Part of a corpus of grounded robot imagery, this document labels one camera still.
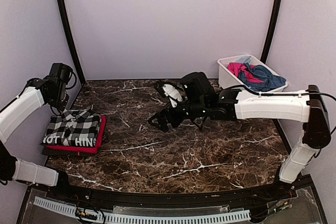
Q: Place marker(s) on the right black frame post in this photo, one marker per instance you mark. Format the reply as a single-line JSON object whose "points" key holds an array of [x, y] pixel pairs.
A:
{"points": [[271, 30]]}

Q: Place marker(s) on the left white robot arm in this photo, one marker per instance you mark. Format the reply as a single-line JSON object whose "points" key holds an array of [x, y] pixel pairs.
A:
{"points": [[35, 94]]}

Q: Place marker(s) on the pink garment in bin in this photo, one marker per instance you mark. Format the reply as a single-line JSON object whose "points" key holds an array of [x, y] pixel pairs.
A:
{"points": [[237, 68]]}

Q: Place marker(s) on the folded red t-shirt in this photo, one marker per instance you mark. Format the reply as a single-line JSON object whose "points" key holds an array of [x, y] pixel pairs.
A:
{"points": [[92, 150]]}

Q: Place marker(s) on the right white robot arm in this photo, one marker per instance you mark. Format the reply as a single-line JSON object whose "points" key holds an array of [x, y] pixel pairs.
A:
{"points": [[305, 106]]}

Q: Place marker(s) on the black frame post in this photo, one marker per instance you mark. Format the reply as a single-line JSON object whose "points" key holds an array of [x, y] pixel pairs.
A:
{"points": [[271, 30], [70, 41]]}

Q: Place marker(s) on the black white plaid shirt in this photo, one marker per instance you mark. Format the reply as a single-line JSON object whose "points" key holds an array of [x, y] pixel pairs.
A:
{"points": [[75, 128]]}

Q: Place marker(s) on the folded black garment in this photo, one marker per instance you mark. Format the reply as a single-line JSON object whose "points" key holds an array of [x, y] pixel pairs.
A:
{"points": [[51, 152]]}

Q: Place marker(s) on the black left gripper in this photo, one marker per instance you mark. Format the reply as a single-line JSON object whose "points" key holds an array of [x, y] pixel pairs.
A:
{"points": [[61, 106]]}

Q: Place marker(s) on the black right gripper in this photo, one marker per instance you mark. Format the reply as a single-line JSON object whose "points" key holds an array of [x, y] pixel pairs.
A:
{"points": [[164, 126]]}

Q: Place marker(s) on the left black frame post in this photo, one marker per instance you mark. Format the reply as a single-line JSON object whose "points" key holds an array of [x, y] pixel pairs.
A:
{"points": [[70, 41]]}

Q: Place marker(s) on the white slotted cable duct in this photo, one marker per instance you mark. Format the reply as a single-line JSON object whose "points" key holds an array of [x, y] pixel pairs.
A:
{"points": [[143, 215]]}

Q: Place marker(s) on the black front rail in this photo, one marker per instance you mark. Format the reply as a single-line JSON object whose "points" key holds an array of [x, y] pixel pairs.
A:
{"points": [[250, 197]]}

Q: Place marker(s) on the white plastic laundry bin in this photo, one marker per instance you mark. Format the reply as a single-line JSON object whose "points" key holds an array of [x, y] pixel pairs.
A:
{"points": [[226, 79]]}

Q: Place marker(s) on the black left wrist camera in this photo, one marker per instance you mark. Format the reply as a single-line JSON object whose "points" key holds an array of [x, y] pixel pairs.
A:
{"points": [[61, 72]]}

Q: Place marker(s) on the blue garment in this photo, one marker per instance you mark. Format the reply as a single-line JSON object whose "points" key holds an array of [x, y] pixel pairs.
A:
{"points": [[259, 78]]}

